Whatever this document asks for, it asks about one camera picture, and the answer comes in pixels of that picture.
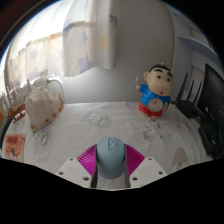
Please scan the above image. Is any red printed mouse pad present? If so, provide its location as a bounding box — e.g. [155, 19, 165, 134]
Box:
[3, 133, 27, 163]

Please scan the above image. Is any light blue computer mouse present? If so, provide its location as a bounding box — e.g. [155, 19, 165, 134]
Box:
[94, 136, 128, 181]

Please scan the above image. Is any large white conch shell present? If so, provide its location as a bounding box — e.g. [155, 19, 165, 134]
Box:
[24, 75, 65, 132]

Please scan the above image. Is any black router with antennas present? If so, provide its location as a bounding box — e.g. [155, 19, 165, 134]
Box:
[175, 72, 205, 118]

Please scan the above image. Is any black monitor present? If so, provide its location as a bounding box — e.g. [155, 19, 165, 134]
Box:
[196, 63, 224, 158]

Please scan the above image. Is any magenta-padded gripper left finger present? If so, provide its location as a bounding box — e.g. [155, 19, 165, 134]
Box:
[55, 143, 99, 188]

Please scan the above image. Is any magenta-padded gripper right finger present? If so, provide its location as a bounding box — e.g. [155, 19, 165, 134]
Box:
[124, 143, 168, 188]

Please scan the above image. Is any cartoon boy clock figurine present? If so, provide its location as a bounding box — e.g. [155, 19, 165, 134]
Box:
[135, 63, 175, 120]

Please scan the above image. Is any white wall shelf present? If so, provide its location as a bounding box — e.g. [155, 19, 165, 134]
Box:
[178, 33, 214, 58]

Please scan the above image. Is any white printed tablecloth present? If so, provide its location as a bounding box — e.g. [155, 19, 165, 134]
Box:
[0, 101, 214, 191]

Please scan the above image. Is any white star-print curtain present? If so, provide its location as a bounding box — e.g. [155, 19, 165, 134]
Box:
[0, 0, 119, 98]

